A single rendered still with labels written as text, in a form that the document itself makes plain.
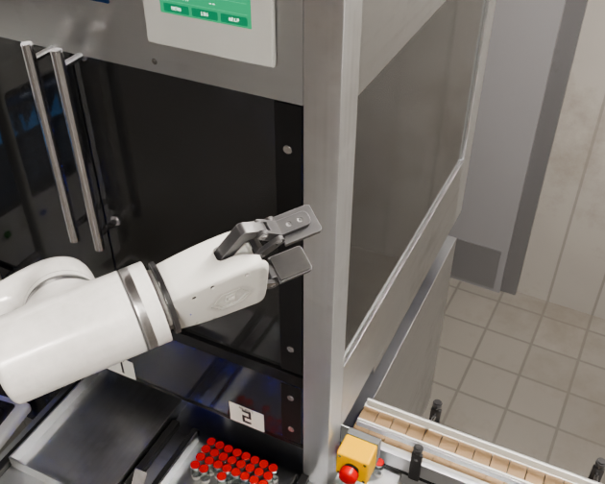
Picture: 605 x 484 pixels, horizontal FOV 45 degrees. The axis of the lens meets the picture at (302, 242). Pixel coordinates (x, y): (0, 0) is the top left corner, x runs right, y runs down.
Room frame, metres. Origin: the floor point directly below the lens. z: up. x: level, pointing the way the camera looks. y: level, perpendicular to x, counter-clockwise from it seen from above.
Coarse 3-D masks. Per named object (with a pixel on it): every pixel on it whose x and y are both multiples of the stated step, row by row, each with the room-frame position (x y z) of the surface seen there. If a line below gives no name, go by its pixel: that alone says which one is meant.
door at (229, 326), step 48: (96, 96) 1.13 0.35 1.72; (144, 96) 1.08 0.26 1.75; (192, 96) 1.04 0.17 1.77; (240, 96) 1.00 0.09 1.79; (96, 144) 1.14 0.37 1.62; (144, 144) 1.09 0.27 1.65; (192, 144) 1.05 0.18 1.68; (240, 144) 1.01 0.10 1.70; (144, 192) 1.10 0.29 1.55; (192, 192) 1.05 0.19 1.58; (240, 192) 1.01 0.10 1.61; (144, 240) 1.11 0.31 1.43; (192, 240) 1.06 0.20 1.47; (240, 336) 1.02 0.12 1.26
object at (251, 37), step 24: (144, 0) 1.04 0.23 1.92; (168, 0) 1.03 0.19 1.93; (192, 0) 1.01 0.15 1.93; (216, 0) 0.99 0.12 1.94; (240, 0) 0.97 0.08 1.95; (264, 0) 0.96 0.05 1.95; (168, 24) 1.03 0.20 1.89; (192, 24) 1.01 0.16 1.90; (216, 24) 0.99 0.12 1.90; (240, 24) 0.97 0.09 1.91; (264, 24) 0.96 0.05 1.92; (192, 48) 1.01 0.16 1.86; (216, 48) 0.99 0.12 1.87; (240, 48) 0.98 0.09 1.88; (264, 48) 0.96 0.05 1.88
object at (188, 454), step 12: (192, 444) 1.02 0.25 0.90; (204, 444) 1.04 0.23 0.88; (180, 456) 0.98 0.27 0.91; (192, 456) 1.00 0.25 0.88; (180, 468) 0.97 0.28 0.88; (168, 480) 0.93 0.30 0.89; (180, 480) 0.94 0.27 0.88; (192, 480) 0.94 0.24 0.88; (216, 480) 0.94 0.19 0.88; (288, 480) 0.94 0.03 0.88
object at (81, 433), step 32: (96, 384) 1.21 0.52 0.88; (128, 384) 1.21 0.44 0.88; (64, 416) 1.12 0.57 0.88; (96, 416) 1.12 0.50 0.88; (128, 416) 1.12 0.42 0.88; (160, 416) 1.12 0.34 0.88; (32, 448) 1.02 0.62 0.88; (64, 448) 1.02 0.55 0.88; (96, 448) 1.02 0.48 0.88; (128, 448) 1.02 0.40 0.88; (64, 480) 0.94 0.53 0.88; (96, 480) 0.94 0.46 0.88
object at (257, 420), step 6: (234, 408) 1.02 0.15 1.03; (240, 408) 1.01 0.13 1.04; (246, 408) 1.00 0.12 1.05; (234, 414) 1.02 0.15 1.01; (240, 414) 1.01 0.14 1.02; (246, 414) 1.00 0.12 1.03; (252, 414) 1.00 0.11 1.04; (258, 414) 0.99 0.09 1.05; (234, 420) 1.02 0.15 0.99; (240, 420) 1.01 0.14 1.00; (246, 420) 1.00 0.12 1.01; (252, 420) 1.00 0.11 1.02; (258, 420) 0.99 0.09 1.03; (252, 426) 1.00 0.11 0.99; (258, 426) 0.99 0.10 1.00
